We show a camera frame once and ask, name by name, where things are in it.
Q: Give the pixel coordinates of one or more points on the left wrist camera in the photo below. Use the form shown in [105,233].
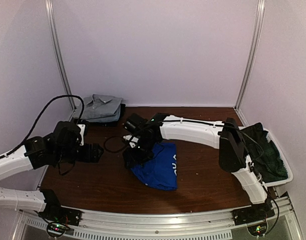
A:
[83,131]

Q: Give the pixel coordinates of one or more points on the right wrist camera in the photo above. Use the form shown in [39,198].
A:
[130,140]

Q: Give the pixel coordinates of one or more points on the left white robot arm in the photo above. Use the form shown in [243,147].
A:
[64,145]

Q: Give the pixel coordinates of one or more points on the black garment in basket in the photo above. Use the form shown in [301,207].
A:
[268,155]

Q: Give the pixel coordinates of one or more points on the front aluminium rail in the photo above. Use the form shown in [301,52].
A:
[210,225]

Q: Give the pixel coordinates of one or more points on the aluminium frame post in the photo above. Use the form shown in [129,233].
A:
[56,46]
[259,19]

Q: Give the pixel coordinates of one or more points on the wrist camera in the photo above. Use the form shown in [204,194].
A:
[83,131]
[130,140]

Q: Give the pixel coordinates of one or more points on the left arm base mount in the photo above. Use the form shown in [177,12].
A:
[63,215]

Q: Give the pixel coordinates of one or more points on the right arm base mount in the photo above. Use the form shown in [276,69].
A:
[253,213]

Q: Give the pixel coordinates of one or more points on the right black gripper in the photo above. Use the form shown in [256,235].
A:
[132,157]

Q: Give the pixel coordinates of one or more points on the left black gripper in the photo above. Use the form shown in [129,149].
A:
[94,157]

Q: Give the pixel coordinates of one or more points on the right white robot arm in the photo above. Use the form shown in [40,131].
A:
[226,137]

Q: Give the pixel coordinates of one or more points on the white laundry basket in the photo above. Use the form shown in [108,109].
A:
[280,180]

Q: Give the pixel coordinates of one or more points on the blue garment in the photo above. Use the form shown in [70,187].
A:
[161,171]

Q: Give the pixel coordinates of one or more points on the grey polo shirt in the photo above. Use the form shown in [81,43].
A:
[98,106]

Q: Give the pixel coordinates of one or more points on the left aluminium frame post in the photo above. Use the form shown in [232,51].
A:
[56,46]

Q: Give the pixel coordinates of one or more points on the right aluminium frame post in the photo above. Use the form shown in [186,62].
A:
[259,19]

